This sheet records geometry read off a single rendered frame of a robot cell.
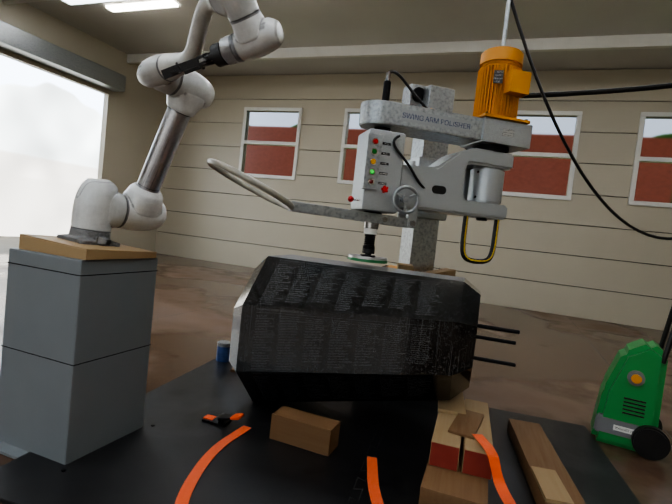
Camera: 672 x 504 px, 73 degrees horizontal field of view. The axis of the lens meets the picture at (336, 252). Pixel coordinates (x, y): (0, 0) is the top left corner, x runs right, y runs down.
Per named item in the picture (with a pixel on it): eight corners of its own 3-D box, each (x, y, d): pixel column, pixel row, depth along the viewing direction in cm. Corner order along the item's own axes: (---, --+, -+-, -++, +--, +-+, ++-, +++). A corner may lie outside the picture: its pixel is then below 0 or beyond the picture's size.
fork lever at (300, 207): (404, 228, 264) (405, 219, 264) (418, 228, 246) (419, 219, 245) (286, 210, 247) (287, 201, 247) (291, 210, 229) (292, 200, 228)
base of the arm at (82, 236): (86, 245, 181) (88, 231, 181) (55, 237, 191) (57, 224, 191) (127, 248, 197) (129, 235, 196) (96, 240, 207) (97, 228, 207)
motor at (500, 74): (500, 132, 279) (509, 66, 277) (533, 122, 249) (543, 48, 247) (459, 125, 272) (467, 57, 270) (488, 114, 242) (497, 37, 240)
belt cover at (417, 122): (502, 160, 279) (506, 133, 278) (529, 155, 255) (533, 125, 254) (352, 136, 256) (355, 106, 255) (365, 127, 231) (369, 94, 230)
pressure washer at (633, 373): (659, 441, 264) (681, 292, 260) (668, 465, 234) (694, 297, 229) (590, 423, 281) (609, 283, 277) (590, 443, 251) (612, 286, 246)
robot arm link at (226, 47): (250, 59, 157) (235, 65, 159) (240, 32, 154) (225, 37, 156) (239, 62, 150) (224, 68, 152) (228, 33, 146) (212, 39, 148)
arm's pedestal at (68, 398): (62, 479, 167) (79, 262, 163) (-28, 442, 185) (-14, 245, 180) (159, 428, 214) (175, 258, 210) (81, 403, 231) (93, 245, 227)
